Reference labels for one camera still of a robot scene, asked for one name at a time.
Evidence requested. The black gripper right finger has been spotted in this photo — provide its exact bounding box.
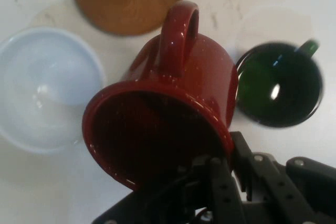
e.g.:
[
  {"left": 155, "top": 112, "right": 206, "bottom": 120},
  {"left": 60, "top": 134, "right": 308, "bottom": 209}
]
[{"left": 230, "top": 130, "right": 336, "bottom": 224}]

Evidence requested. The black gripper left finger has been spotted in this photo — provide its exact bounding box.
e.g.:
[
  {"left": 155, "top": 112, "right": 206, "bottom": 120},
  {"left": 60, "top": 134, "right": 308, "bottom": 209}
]
[{"left": 91, "top": 155, "right": 245, "bottom": 224}]

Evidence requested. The red speckled enamel mug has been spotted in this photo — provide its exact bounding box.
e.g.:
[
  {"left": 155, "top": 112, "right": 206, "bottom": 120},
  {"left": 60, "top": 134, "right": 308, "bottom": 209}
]
[{"left": 81, "top": 0, "right": 239, "bottom": 192}]

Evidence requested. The dark green enamel mug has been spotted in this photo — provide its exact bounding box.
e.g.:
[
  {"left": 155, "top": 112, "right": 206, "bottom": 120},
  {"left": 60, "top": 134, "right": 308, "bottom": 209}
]
[{"left": 235, "top": 39, "right": 326, "bottom": 129}]

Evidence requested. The white plate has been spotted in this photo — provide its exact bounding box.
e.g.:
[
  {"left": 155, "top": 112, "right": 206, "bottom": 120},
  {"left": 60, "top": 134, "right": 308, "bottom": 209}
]
[{"left": 0, "top": 27, "right": 106, "bottom": 154}]

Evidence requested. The brown wooden mug tree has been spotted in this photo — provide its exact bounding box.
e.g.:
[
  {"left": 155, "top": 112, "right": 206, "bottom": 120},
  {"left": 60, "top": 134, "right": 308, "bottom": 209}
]
[{"left": 71, "top": 0, "right": 187, "bottom": 36}]

